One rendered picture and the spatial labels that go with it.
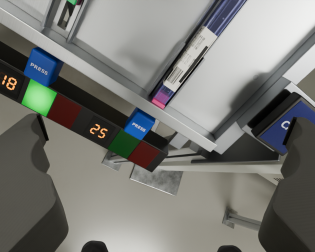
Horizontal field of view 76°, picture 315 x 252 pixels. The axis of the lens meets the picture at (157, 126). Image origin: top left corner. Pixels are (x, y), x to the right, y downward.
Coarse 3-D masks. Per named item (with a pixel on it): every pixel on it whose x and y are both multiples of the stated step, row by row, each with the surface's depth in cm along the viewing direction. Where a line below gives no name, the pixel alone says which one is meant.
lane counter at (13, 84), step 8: (0, 64) 21; (0, 72) 21; (8, 72) 21; (16, 72) 21; (0, 80) 22; (8, 80) 22; (16, 80) 22; (0, 88) 22; (8, 88) 22; (16, 88) 22; (16, 96) 23
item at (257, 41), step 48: (48, 0) 17; (96, 0) 17; (144, 0) 17; (192, 0) 17; (288, 0) 17; (96, 48) 19; (144, 48) 19; (240, 48) 19; (288, 48) 19; (192, 96) 21; (240, 96) 21
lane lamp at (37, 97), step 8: (32, 80) 22; (32, 88) 22; (40, 88) 22; (48, 88) 22; (24, 96) 23; (32, 96) 23; (40, 96) 23; (48, 96) 23; (24, 104) 23; (32, 104) 23; (40, 104) 23; (48, 104) 23; (40, 112) 24
